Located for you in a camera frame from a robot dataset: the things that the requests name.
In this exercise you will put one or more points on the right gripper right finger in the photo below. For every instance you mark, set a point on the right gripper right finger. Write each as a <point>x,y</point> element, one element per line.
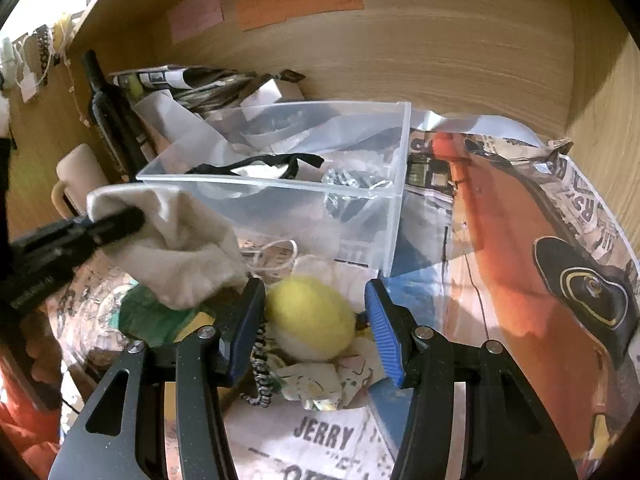
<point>507,433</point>

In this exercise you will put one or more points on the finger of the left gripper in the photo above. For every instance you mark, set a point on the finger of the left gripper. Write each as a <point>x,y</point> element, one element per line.
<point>86,234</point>

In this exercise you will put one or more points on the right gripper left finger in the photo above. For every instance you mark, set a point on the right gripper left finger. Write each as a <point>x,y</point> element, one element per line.
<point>120,433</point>

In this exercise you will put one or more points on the yellow sponge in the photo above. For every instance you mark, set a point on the yellow sponge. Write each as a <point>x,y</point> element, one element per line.
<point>199,320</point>

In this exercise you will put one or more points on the white cloth pouch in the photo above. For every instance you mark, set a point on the white cloth pouch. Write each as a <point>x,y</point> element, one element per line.
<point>184,253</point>

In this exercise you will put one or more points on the yellow soft ball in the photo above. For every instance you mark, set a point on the yellow soft ball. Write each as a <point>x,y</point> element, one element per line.
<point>309,320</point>

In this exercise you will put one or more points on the clear plastic storage box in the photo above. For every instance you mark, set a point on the clear plastic storage box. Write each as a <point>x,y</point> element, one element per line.
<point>348,210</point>

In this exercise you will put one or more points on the beige ceramic mug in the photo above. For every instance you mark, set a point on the beige ceramic mug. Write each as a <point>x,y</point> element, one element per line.
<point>79,173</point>

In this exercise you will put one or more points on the dark wine bottle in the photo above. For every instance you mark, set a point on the dark wine bottle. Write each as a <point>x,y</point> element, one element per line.
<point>119,126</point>

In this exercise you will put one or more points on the white hanging tag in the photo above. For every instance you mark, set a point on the white hanging tag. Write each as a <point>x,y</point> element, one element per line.
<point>29,86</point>

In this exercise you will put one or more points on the vintage newspaper print mat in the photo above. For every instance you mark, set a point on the vintage newspaper print mat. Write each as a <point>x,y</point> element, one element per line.
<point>500,237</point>

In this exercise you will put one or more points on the stack of newspapers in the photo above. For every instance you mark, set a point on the stack of newspapers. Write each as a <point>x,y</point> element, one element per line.
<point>200,89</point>

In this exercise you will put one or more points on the pink sticky note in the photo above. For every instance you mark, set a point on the pink sticky note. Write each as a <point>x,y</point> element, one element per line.
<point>190,18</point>

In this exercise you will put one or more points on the orange sticky note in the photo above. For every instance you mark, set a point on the orange sticky note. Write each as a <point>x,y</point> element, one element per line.
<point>254,14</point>

